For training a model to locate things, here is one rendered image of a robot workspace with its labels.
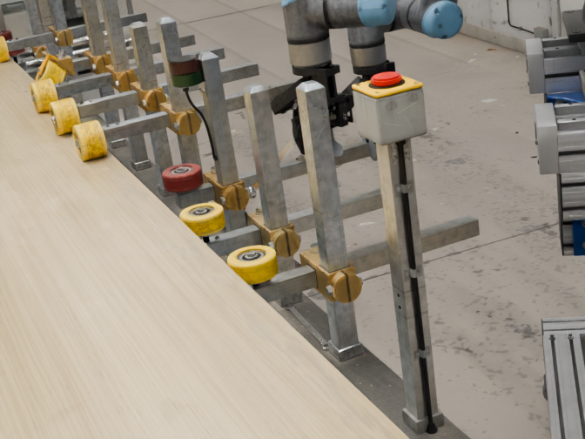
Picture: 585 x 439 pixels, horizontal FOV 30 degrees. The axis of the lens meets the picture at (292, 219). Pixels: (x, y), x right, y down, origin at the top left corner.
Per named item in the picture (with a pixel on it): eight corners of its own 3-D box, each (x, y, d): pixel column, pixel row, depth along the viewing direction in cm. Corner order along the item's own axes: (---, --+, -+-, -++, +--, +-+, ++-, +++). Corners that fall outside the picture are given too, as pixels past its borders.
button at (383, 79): (393, 82, 145) (392, 69, 144) (407, 87, 141) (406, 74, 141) (366, 88, 143) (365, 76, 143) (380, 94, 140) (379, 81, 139)
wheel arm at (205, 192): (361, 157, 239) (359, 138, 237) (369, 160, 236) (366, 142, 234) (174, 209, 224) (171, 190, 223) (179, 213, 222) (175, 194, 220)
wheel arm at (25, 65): (132, 47, 391) (130, 35, 389) (135, 48, 388) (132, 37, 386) (12, 74, 376) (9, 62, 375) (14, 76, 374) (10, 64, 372)
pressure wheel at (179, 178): (202, 209, 230) (192, 158, 225) (215, 220, 223) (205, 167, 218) (166, 219, 227) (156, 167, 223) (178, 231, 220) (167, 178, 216)
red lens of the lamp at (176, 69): (195, 64, 214) (192, 53, 213) (205, 69, 209) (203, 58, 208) (165, 70, 212) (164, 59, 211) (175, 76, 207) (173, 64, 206)
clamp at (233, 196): (228, 189, 232) (225, 166, 230) (252, 207, 220) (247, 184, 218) (204, 196, 230) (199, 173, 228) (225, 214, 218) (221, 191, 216)
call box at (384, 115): (403, 127, 149) (397, 72, 146) (428, 138, 143) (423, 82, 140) (357, 139, 147) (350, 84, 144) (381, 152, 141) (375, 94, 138)
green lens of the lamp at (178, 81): (197, 76, 215) (195, 65, 214) (207, 82, 210) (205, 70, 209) (168, 83, 213) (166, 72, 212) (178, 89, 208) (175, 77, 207)
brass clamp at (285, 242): (277, 230, 211) (272, 205, 209) (305, 253, 199) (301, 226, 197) (247, 239, 209) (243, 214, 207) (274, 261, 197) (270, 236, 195)
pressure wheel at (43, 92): (60, 103, 277) (57, 112, 285) (50, 73, 278) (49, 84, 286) (37, 108, 275) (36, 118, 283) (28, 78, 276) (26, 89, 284)
